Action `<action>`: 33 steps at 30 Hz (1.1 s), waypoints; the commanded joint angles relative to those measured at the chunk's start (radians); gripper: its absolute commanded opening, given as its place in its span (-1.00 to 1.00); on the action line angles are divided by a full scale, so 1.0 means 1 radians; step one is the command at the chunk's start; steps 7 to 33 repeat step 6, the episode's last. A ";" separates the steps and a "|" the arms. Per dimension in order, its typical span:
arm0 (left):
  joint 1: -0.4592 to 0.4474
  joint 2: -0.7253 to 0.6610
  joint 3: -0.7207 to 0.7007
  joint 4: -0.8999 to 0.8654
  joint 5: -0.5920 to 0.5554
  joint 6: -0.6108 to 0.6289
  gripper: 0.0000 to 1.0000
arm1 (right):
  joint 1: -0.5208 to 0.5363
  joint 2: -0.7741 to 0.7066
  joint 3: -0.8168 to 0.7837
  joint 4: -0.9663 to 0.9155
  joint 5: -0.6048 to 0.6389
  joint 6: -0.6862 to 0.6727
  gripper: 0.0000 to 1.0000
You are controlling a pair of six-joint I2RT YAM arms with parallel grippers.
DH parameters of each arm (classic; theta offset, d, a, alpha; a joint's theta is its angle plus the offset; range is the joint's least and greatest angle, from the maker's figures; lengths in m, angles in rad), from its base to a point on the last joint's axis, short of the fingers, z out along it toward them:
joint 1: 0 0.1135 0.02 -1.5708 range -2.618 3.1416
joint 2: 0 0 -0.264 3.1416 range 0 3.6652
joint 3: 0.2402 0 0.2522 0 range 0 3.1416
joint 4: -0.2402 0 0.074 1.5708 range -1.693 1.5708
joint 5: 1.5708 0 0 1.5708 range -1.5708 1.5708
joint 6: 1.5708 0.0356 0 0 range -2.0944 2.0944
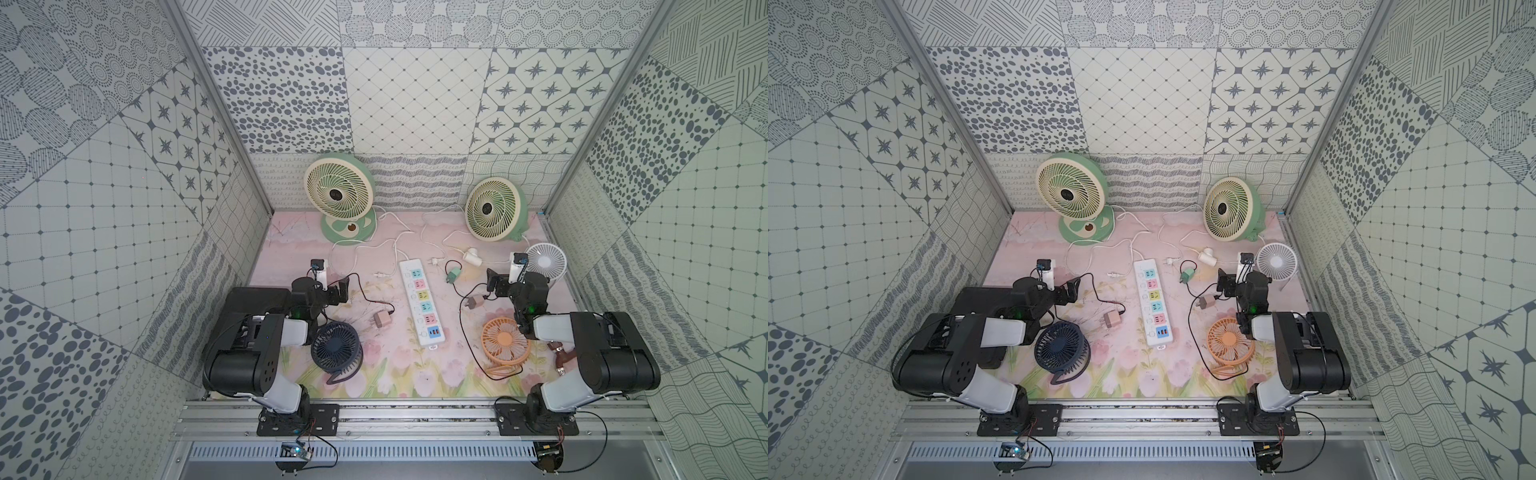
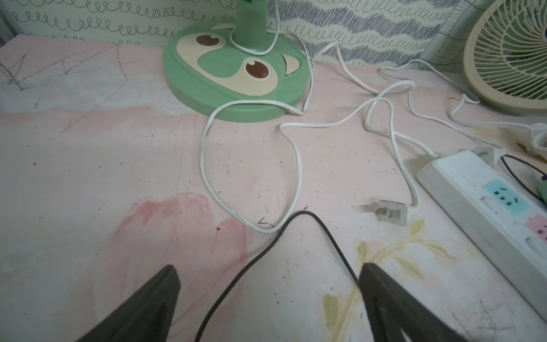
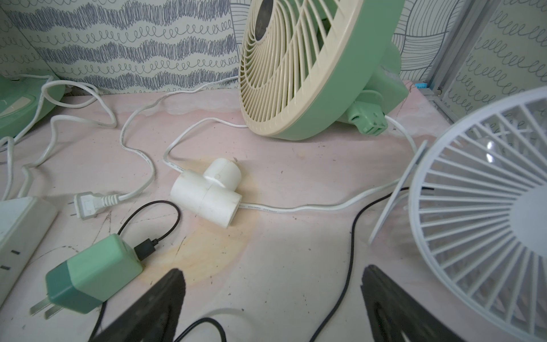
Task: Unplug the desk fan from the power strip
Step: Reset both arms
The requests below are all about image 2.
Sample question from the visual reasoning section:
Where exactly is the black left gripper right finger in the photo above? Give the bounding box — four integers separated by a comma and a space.
359, 263, 465, 341

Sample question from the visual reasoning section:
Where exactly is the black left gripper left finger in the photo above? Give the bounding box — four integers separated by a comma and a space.
79, 265, 181, 341

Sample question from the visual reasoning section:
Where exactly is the white two-pin fan plug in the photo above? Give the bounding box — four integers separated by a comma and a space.
375, 200, 410, 227

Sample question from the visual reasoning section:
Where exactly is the white power strip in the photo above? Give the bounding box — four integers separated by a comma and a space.
417, 150, 546, 319

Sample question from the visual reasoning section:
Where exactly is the green usb charger plug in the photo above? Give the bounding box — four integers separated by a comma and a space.
537, 180, 547, 204

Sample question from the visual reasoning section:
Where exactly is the green cream fan left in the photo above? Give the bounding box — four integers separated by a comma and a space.
162, 1, 311, 123

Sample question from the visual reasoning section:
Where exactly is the green cream fan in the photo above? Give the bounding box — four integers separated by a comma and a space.
463, 0, 546, 115
162, 1, 311, 123

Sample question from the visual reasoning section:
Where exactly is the green cream fan right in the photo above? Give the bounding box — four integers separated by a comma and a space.
463, 0, 546, 115

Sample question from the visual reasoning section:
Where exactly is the white PVC tee fitting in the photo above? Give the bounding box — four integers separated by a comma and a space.
510, 123, 546, 160

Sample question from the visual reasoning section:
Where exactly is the navy fan black cable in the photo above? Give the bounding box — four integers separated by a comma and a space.
194, 210, 362, 342

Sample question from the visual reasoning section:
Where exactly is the white left fan cable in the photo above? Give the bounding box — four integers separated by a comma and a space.
199, 0, 420, 235

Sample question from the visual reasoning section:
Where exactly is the black usb cable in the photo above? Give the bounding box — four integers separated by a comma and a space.
499, 154, 547, 202

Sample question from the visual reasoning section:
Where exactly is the white fan power cable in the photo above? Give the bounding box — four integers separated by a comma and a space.
377, 58, 535, 148

